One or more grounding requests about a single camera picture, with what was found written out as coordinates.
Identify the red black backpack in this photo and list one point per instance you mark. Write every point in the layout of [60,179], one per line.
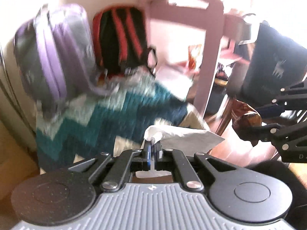
[120,41]

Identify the purple grey backpack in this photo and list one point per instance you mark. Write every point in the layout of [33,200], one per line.
[55,55]

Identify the dark teal deer trash bin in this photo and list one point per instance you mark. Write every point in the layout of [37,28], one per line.
[277,62]

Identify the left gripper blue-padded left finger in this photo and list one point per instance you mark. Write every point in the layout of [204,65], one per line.
[147,155]

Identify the small bin with purple trash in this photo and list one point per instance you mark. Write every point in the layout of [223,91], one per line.
[218,90]

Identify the small brown snack wrapper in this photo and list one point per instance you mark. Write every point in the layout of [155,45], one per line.
[244,117]

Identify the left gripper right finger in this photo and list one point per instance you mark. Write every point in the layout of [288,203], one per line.
[158,153]

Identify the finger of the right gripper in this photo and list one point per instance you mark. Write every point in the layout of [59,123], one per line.
[270,110]
[258,133]

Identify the zigzag teal white quilt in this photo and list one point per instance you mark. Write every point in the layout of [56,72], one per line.
[92,125]

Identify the dark wooden chair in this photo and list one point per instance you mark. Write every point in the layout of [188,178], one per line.
[233,149]

